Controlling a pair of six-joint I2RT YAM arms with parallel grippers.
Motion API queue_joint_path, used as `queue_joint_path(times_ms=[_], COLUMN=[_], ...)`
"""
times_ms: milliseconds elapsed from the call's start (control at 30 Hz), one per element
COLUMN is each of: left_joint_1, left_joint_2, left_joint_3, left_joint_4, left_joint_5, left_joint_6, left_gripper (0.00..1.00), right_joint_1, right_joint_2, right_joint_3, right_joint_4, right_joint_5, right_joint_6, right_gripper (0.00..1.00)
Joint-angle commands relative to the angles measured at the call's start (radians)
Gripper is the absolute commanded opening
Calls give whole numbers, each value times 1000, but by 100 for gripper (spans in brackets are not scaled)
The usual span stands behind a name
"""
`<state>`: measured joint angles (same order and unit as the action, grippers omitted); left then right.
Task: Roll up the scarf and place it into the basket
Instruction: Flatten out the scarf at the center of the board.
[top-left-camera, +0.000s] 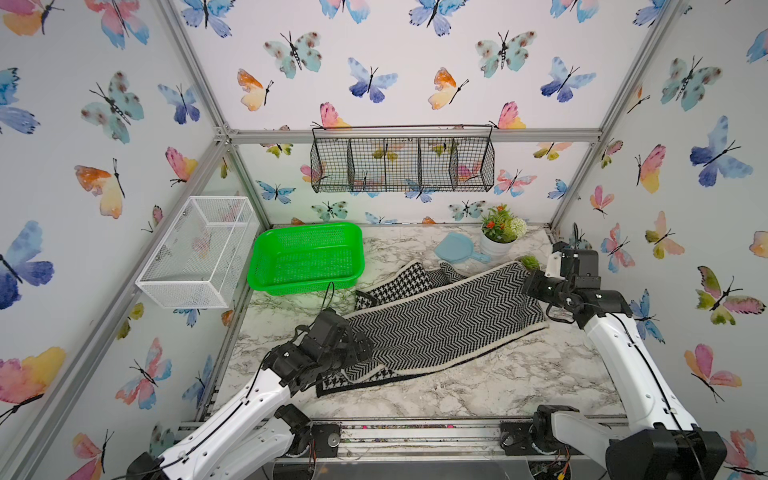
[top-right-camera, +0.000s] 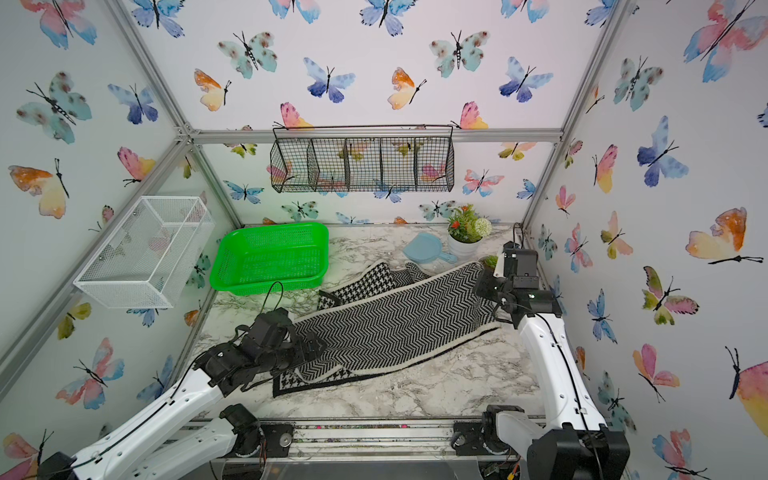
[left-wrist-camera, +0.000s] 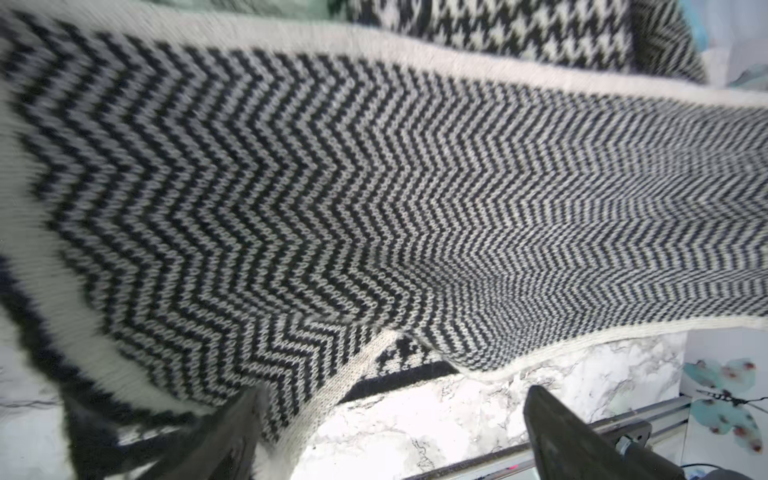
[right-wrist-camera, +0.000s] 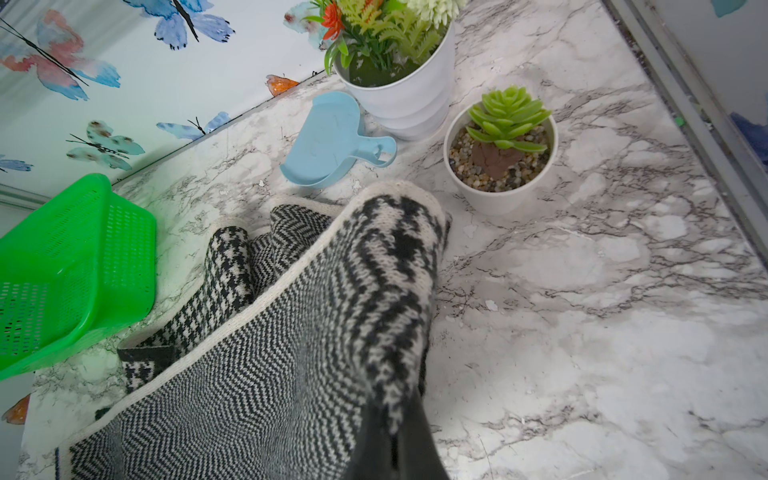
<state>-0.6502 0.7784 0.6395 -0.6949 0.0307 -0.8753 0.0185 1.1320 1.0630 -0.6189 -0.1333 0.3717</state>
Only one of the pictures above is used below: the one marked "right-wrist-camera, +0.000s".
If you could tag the succulent in white pot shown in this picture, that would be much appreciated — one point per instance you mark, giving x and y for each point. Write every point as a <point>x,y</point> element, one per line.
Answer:
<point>500,148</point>

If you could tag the green plastic basket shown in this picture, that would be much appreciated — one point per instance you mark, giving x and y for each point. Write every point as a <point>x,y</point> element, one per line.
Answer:
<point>76,271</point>

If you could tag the light blue plastic scoop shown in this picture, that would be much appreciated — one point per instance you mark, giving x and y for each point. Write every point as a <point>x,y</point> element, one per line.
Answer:
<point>330,142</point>

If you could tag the flower plant in white pot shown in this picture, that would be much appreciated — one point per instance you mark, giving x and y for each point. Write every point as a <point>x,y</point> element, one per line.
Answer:
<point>396,58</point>

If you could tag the black white knitted scarf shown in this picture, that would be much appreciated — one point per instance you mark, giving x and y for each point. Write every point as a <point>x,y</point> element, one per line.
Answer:
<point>267,366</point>

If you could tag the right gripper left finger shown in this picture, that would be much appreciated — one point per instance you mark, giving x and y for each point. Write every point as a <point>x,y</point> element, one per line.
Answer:
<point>372,458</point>

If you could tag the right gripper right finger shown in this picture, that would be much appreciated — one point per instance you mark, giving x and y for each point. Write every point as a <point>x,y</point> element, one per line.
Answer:
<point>417,455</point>

